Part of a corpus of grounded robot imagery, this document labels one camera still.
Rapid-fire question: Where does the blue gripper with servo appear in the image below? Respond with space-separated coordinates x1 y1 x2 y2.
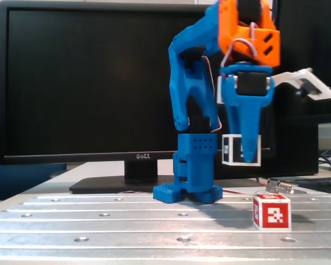
219 63 274 164

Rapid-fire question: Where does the black cube with marker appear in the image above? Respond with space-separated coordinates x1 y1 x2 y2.
221 134 262 167

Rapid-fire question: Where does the red cube with marker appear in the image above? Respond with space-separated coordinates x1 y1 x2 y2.
253 193 292 232

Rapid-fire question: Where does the plain black monitor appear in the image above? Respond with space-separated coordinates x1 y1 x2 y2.
215 0 331 179

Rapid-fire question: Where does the small bare circuit board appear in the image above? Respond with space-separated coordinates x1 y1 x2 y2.
266 178 295 194

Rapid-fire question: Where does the black Dell monitor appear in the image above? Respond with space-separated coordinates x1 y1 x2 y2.
0 0 275 194

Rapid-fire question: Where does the red white wire on table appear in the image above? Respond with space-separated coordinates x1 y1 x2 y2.
222 178 269 194

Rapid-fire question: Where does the white camera mount with board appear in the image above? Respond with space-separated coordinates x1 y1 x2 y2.
217 67 331 105

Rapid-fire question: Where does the red white wrist cable loop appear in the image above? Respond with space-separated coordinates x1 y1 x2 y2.
221 22 260 68

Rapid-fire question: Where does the slotted aluminium base plate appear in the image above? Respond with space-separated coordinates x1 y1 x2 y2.
0 192 331 265

